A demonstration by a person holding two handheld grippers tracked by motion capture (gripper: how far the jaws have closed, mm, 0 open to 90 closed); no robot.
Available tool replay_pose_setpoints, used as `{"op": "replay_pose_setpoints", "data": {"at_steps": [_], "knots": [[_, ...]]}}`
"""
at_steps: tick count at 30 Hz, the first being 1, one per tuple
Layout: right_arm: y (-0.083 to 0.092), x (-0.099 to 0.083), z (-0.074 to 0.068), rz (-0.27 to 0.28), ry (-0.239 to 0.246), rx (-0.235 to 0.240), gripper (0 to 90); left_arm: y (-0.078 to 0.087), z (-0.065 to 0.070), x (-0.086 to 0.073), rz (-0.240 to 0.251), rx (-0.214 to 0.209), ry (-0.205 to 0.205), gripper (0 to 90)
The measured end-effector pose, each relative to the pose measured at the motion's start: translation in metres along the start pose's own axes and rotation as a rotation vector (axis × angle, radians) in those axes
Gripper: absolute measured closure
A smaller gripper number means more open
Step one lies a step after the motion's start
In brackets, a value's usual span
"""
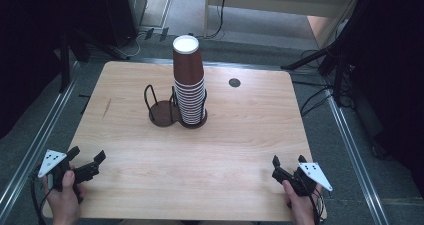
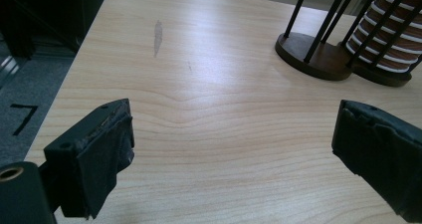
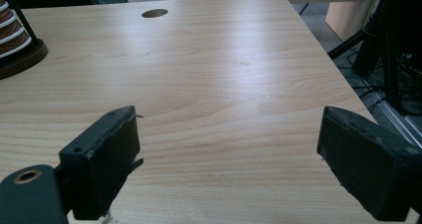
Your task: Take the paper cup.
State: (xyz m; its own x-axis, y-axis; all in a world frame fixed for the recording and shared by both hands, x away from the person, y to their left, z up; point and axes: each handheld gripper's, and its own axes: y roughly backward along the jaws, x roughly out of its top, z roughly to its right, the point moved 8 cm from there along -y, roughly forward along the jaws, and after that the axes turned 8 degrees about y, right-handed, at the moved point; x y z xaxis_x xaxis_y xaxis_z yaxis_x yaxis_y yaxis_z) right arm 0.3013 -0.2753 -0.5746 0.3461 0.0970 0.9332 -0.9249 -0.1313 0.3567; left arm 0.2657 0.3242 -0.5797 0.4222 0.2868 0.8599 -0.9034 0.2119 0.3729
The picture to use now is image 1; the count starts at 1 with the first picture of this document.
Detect dark power plugs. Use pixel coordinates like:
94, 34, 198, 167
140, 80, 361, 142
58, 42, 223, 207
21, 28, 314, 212
144, 26, 170, 41

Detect dark cabinet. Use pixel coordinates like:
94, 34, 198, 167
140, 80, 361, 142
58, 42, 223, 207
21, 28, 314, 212
99, 0, 148, 48

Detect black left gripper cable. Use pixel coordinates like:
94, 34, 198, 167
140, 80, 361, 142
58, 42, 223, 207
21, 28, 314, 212
29, 173, 54, 225

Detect black stand legs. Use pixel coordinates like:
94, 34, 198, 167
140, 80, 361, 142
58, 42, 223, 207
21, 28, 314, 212
279, 39, 339, 72

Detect person's left hand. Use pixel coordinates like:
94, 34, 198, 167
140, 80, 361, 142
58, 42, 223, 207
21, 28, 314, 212
42, 170, 86, 225

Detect black wire cup holder rack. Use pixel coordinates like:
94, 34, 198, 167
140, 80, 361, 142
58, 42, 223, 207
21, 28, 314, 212
143, 84, 209, 130

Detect black floor cables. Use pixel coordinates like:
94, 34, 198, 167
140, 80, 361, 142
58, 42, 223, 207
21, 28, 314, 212
292, 48, 338, 117

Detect person's right hand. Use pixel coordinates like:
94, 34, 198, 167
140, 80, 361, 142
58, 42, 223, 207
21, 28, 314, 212
282, 179, 323, 225

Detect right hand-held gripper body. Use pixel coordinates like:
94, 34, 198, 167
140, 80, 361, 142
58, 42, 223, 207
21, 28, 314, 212
271, 162, 334, 198

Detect stack of brown paper cups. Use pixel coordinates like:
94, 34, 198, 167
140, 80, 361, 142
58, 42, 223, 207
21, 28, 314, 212
172, 34, 207, 126

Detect metal floor rail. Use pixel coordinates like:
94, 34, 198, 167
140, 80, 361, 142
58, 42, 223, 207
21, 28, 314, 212
325, 88, 390, 225
0, 60, 82, 216

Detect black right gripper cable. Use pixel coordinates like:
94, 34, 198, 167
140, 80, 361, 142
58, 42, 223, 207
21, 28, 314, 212
309, 187, 327, 224

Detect white floor cable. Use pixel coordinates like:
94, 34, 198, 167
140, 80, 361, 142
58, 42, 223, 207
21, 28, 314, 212
118, 30, 148, 60

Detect black metal stand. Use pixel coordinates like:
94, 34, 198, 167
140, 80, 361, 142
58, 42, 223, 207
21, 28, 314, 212
58, 26, 132, 93

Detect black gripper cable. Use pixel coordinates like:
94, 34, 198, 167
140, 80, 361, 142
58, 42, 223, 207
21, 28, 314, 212
309, 187, 327, 224
29, 173, 54, 225

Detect black hanging cable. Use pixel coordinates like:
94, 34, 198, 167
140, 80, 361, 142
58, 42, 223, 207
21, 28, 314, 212
194, 0, 229, 40

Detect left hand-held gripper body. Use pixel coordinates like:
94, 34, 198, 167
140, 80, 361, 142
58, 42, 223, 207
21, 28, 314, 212
37, 149, 101, 192

